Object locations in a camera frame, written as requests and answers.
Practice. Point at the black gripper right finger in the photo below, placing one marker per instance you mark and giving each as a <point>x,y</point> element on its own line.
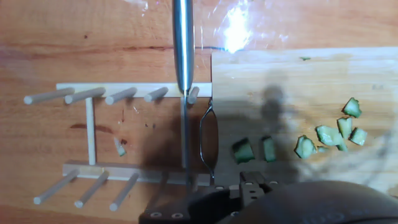
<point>326,205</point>

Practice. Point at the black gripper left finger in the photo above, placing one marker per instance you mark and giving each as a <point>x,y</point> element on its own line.
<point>192,208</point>

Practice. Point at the thin cucumber slice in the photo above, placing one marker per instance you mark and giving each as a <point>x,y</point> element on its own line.
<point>243,151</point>
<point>269,148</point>

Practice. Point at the tiny cucumber bit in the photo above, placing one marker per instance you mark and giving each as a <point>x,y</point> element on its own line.
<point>323,149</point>
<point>342,147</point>

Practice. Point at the small chopped cucumber piece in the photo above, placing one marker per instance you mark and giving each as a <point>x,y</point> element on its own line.
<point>329,136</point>
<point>345,127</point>
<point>358,136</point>
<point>352,107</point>

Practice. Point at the wooden cutting board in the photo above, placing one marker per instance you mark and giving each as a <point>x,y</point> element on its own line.
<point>280,77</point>

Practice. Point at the steel cleaver knife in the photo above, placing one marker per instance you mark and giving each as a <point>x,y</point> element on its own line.
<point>183,46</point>

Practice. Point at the wooden peg dish rack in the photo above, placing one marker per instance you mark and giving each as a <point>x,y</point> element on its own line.
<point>90,130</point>

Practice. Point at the pale cucumber scrap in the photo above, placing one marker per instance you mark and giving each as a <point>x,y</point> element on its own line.
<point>119,148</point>

